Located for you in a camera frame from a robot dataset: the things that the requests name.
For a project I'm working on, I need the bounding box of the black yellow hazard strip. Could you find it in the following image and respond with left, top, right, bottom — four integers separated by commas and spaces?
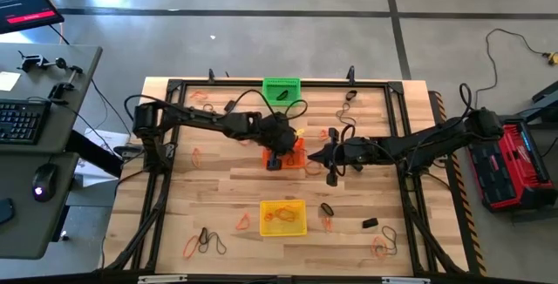
429, 91, 488, 276

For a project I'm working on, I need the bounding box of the black desk cable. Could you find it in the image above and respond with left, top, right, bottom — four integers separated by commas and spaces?
48, 23, 134, 133

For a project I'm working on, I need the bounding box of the green plastic basket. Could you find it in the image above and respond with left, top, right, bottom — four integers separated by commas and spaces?
262, 77, 303, 107

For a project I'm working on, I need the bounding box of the black floor cable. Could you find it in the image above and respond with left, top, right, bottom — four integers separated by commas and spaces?
473, 28, 548, 128

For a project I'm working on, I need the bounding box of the silver hinge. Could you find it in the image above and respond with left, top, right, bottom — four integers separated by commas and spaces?
137, 274, 188, 284
381, 276, 432, 284

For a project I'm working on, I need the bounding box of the black desk leg beam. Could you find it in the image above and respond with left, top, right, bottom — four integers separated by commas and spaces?
65, 129, 126, 179

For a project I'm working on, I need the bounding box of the black phone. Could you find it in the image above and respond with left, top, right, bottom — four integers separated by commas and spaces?
0, 197, 17, 225

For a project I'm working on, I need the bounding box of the black aluminium table frame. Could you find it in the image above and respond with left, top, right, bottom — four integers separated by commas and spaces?
96, 78, 470, 284

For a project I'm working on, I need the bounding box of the red and black toolbox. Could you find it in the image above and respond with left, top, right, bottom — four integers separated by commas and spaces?
464, 115, 558, 214

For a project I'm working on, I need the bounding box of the white paper sheet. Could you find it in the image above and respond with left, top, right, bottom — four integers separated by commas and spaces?
73, 127, 132, 189

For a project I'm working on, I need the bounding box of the black equipment stand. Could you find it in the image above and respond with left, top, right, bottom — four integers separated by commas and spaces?
516, 81, 558, 128

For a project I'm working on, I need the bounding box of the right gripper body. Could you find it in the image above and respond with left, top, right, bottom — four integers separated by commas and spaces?
337, 136, 378, 166

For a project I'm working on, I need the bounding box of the grey desk top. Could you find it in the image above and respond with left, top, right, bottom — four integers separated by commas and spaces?
0, 152, 80, 260
0, 43, 105, 154

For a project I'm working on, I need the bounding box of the black desk clamp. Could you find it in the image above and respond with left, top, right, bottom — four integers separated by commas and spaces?
47, 64, 85, 105
17, 50, 69, 74

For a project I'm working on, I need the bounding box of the yellow plastic basket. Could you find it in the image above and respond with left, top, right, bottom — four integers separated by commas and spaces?
259, 199, 309, 238

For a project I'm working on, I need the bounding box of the black keyboard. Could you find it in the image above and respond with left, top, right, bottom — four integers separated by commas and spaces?
0, 98, 52, 145

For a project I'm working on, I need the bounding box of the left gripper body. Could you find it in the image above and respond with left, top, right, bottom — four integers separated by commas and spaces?
261, 113, 300, 157

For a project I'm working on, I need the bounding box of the white paper note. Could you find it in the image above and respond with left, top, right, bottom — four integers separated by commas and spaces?
0, 71, 22, 92

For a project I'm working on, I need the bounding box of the orange plastic basket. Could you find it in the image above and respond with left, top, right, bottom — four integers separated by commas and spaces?
262, 136, 307, 171

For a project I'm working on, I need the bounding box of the black computer mouse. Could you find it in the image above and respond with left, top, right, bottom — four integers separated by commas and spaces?
31, 163, 60, 203

